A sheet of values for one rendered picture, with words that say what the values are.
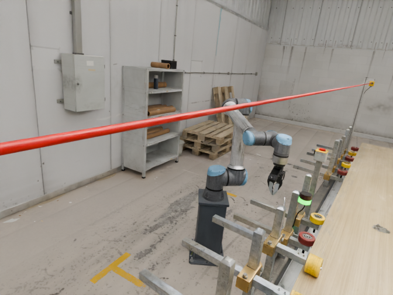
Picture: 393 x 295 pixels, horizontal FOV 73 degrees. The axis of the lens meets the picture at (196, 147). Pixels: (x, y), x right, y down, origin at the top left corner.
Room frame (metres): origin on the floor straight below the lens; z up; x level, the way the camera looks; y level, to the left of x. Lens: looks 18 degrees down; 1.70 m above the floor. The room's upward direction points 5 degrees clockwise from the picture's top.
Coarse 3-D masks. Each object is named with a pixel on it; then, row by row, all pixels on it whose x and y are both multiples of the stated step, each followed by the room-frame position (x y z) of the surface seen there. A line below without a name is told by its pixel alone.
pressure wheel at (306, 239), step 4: (300, 232) 1.20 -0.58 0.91; (304, 232) 1.20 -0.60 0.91; (308, 232) 1.21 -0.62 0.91; (300, 236) 1.17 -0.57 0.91; (304, 236) 1.17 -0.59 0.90; (308, 236) 1.17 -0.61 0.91; (312, 236) 1.17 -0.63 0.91; (300, 240) 1.16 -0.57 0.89; (304, 240) 1.14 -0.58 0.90; (308, 240) 1.14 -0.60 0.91; (312, 240) 1.14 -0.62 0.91; (304, 244) 1.14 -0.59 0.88; (308, 244) 1.14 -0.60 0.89; (312, 244) 1.14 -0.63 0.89
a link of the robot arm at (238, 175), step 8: (240, 112) 2.12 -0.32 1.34; (248, 112) 2.14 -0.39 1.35; (240, 136) 2.10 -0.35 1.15; (232, 144) 2.14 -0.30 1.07; (240, 144) 2.10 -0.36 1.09; (232, 152) 2.12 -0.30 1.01; (240, 152) 2.09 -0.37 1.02; (232, 160) 2.10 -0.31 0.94; (240, 160) 2.09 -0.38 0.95; (232, 168) 2.07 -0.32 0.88; (240, 168) 2.07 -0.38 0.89; (232, 176) 2.05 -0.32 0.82; (240, 176) 2.06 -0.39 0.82; (232, 184) 2.05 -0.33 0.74; (240, 184) 2.07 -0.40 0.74
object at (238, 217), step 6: (234, 216) 1.39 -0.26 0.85; (240, 216) 1.38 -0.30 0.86; (246, 222) 1.34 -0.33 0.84; (252, 222) 1.32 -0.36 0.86; (258, 222) 1.33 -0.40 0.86; (264, 228) 1.28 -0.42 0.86; (270, 228) 1.28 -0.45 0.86; (294, 240) 1.20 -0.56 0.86; (300, 246) 1.17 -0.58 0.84; (306, 246) 1.15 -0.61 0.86
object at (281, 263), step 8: (328, 184) 2.29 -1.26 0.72; (320, 192) 2.16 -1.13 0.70; (328, 192) 2.25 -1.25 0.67; (320, 200) 2.00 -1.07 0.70; (312, 208) 1.85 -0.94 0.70; (296, 248) 1.38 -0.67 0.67; (280, 256) 1.25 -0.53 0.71; (280, 264) 1.20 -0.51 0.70; (288, 264) 1.27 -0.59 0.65; (272, 272) 1.13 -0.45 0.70; (280, 272) 1.14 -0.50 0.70; (272, 280) 1.07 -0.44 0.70; (256, 288) 1.02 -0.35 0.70
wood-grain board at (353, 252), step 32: (384, 160) 2.65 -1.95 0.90; (352, 192) 1.78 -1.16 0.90; (384, 192) 1.84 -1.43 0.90; (352, 224) 1.34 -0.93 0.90; (384, 224) 1.37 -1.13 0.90; (320, 256) 1.03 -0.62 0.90; (352, 256) 1.05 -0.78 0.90; (384, 256) 1.08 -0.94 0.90; (320, 288) 0.84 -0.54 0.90; (352, 288) 0.86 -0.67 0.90; (384, 288) 0.88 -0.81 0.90
